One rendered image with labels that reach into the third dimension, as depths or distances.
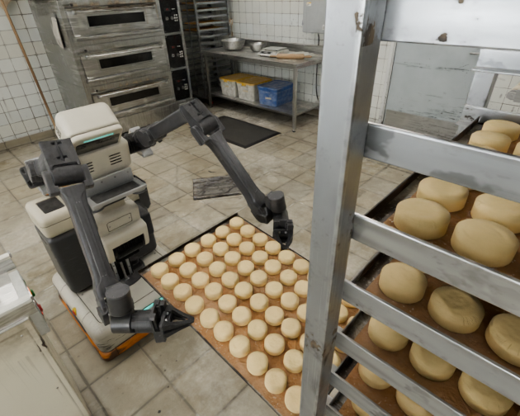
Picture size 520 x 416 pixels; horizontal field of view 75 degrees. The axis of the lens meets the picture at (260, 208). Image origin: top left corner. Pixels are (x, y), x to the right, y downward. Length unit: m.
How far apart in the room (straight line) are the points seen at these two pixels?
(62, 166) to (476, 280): 0.95
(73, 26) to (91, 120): 3.14
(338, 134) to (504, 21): 0.12
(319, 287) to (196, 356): 1.72
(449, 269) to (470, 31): 0.18
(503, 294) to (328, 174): 0.16
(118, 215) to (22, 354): 0.66
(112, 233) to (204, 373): 0.88
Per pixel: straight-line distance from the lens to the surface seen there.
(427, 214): 0.36
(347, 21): 0.26
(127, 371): 2.12
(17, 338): 1.39
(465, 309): 0.41
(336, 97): 0.27
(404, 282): 0.42
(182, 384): 2.00
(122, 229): 1.75
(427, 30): 0.27
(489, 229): 0.37
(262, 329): 0.88
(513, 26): 0.26
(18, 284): 1.51
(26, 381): 1.52
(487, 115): 0.71
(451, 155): 0.28
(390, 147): 0.29
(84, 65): 4.62
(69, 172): 1.03
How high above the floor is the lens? 1.70
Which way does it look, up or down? 34 degrees down
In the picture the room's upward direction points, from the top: 2 degrees counter-clockwise
